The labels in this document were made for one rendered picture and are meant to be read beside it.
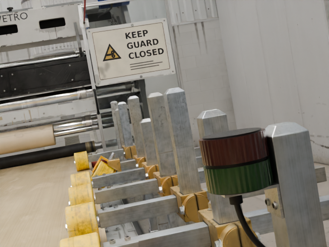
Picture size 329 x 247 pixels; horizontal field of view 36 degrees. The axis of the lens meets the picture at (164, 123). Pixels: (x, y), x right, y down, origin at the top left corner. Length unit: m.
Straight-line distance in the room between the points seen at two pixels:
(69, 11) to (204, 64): 6.48
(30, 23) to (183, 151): 2.47
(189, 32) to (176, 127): 8.70
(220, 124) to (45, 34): 2.66
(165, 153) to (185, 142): 0.25
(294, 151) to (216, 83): 9.19
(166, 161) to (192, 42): 8.45
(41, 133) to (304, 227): 2.60
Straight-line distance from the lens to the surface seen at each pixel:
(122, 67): 2.97
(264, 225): 0.78
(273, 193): 0.47
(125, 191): 1.23
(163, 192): 1.18
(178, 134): 0.94
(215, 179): 0.44
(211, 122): 0.70
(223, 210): 0.71
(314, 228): 0.48
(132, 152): 2.16
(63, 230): 1.18
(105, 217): 0.98
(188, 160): 0.95
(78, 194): 1.21
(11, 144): 3.02
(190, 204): 0.93
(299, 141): 0.46
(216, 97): 9.64
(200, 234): 0.76
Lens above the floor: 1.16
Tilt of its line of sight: 3 degrees down
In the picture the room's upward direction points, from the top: 10 degrees counter-clockwise
